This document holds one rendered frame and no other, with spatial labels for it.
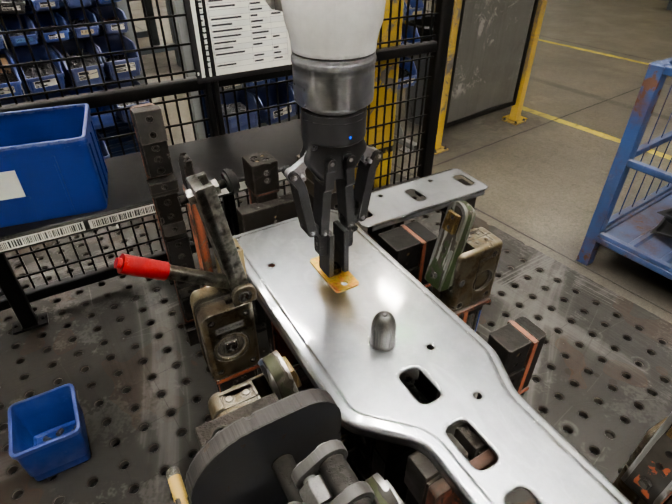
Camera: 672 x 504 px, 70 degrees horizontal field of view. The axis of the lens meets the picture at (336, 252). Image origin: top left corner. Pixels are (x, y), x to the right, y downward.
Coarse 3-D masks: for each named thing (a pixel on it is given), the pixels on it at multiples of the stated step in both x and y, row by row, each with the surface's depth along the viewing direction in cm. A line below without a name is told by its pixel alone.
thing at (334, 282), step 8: (312, 264) 70; (336, 264) 69; (320, 272) 69; (336, 272) 68; (344, 272) 69; (328, 280) 67; (336, 280) 67; (344, 280) 67; (352, 280) 67; (336, 288) 66; (344, 288) 66
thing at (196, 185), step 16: (192, 176) 52; (224, 176) 52; (192, 192) 51; (208, 192) 50; (208, 208) 51; (208, 224) 52; (224, 224) 53; (224, 240) 55; (224, 256) 56; (224, 272) 58; (240, 272) 58
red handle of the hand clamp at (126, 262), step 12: (120, 264) 51; (132, 264) 51; (144, 264) 52; (156, 264) 53; (168, 264) 54; (144, 276) 53; (156, 276) 53; (168, 276) 55; (180, 276) 55; (192, 276) 56; (204, 276) 57; (216, 276) 58; (228, 288) 60
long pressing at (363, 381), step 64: (256, 256) 76; (384, 256) 76; (320, 320) 65; (448, 320) 65; (320, 384) 56; (384, 384) 56; (448, 384) 56; (512, 384) 57; (448, 448) 50; (512, 448) 50
